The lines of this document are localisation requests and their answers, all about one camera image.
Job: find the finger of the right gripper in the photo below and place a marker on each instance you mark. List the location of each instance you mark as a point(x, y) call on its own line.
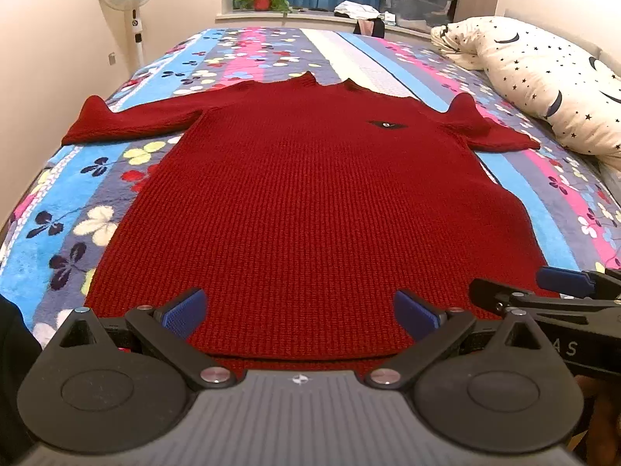
point(574, 283)
point(496, 298)

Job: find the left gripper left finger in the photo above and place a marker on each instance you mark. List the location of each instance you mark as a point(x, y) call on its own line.
point(115, 384)

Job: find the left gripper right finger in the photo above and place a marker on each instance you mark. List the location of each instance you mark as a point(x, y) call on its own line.
point(493, 387)

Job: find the red knit sweater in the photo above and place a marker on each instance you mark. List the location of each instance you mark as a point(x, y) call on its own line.
point(300, 209)

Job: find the white clothes pile on sill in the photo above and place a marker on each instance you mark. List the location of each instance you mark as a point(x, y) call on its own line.
point(355, 10)

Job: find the floral striped bed blanket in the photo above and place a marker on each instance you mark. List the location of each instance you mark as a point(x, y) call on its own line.
point(58, 233)

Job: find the star patterned cream pillow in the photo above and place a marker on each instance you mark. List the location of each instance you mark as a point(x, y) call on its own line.
point(545, 76)

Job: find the dark chair back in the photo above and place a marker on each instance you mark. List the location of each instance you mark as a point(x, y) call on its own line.
point(370, 27)

